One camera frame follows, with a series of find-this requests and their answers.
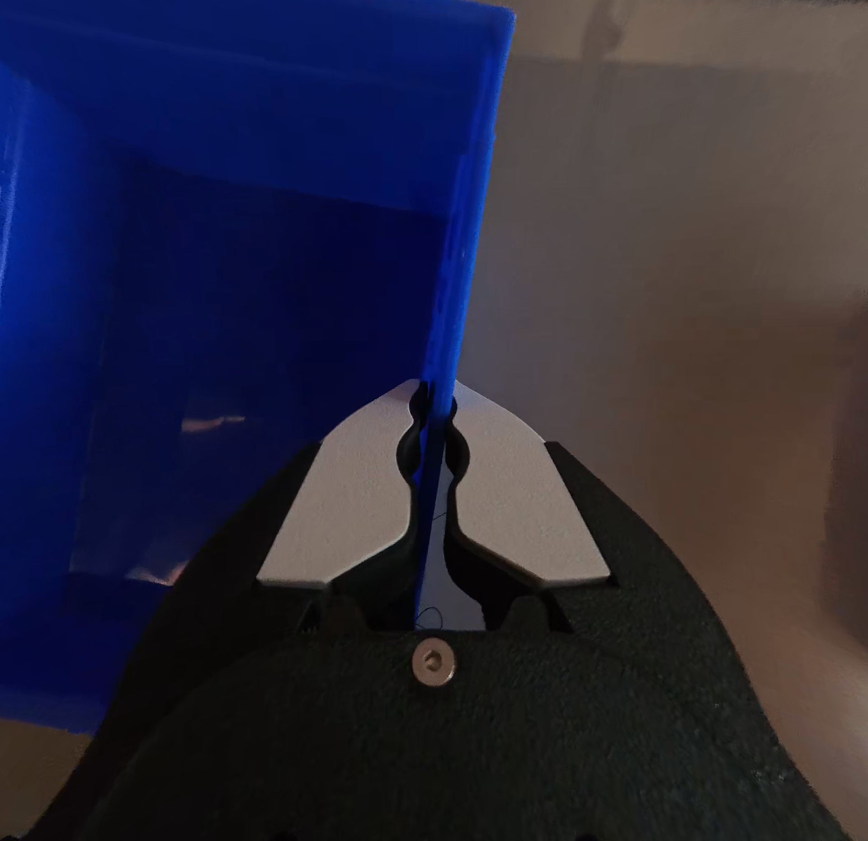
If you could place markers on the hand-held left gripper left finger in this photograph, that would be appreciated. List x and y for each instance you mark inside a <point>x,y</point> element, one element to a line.
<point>352,495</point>

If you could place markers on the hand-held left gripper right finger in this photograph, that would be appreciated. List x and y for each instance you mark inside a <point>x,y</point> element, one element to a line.
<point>529,502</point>

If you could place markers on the blue plastic parts bin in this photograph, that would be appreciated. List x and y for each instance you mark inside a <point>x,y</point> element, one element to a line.
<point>237,278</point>

